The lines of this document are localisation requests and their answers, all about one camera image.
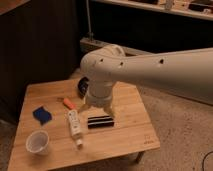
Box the white paper cup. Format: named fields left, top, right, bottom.
left=25, top=130, right=50, bottom=155

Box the white plastic bottle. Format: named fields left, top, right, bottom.
left=68, top=110, right=83, bottom=148

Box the blue cloth piece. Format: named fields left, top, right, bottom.
left=33, top=106, right=52, bottom=125

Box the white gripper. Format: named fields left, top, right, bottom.
left=78, top=81, right=115, bottom=119

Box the small wooden table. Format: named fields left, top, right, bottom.
left=8, top=79, right=160, bottom=171

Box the wooden shelf board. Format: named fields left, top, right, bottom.
left=93, top=0, right=213, bottom=21

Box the metal rail beam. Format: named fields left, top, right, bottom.
left=80, top=37, right=148, bottom=56

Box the black striped rectangular block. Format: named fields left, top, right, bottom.
left=87, top=115, right=114, bottom=129

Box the orange marker pen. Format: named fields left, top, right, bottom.
left=63, top=98, right=76, bottom=110

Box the black round bowl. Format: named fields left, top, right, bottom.
left=78, top=77, right=89, bottom=97

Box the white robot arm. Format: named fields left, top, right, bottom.
left=80, top=44, right=213, bottom=116

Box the black cable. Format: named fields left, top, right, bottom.
left=201, top=150, right=213, bottom=171

